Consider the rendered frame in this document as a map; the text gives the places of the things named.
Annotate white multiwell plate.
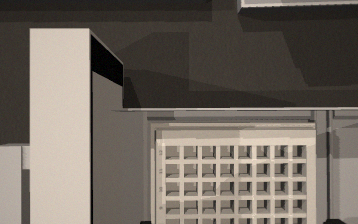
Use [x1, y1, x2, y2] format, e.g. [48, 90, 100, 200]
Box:
[151, 122, 316, 224]

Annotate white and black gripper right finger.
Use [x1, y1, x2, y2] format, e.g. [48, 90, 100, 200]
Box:
[323, 219, 346, 224]

